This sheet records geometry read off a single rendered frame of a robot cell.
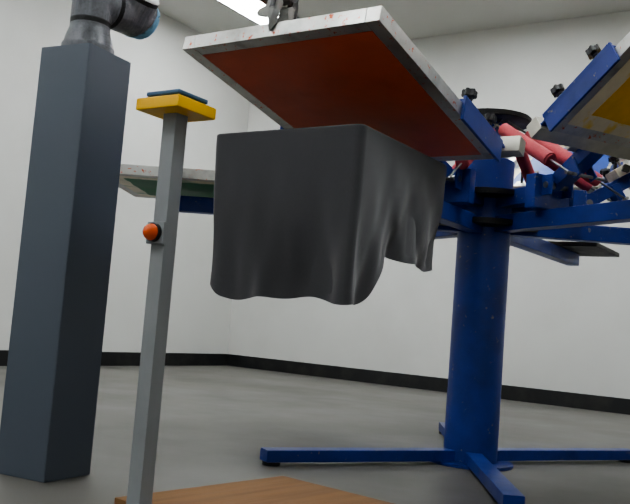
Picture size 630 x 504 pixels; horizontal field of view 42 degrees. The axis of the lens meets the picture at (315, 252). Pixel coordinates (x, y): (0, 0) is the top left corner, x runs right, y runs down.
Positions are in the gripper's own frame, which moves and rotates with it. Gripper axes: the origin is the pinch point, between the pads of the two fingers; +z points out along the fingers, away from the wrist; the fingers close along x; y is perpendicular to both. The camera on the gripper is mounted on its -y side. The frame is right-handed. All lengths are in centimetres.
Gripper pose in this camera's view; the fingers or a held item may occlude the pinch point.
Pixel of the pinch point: (279, 29)
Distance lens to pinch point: 209.1
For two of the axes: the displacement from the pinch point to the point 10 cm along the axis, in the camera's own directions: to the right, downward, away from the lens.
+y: -8.4, -0.2, 5.4
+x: -5.1, -3.1, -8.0
